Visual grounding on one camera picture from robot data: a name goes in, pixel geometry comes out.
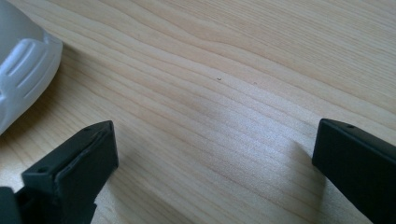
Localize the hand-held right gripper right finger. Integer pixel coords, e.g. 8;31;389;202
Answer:
311;118;396;224

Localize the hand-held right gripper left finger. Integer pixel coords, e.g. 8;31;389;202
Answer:
15;119;120;224

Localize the white ribbed plastic container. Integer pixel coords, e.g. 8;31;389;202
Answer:
0;0;64;135

